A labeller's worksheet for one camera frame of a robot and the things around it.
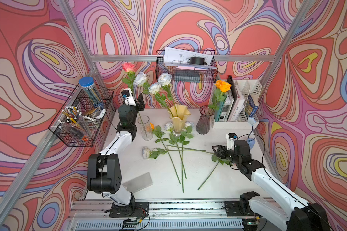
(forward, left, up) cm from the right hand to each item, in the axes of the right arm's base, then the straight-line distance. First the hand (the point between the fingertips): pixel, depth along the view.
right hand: (217, 151), depth 84 cm
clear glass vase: (+19, +44, +1) cm, 48 cm away
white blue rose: (+3, +43, -6) cm, 43 cm away
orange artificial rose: (+22, +37, -8) cm, 44 cm away
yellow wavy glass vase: (+26, +22, +6) cm, 34 cm away
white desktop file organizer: (+43, -29, +14) cm, 53 cm away
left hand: (+24, +44, +26) cm, 57 cm away
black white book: (+27, -11, +15) cm, 33 cm away
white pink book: (+26, -17, +10) cm, 33 cm away
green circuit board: (-33, +49, -11) cm, 60 cm away
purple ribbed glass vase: (+21, +3, +1) cm, 21 cm away
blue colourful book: (+31, -30, +7) cm, 43 cm away
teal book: (+24, -4, +7) cm, 25 cm away
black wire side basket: (+12, +67, +23) cm, 72 cm away
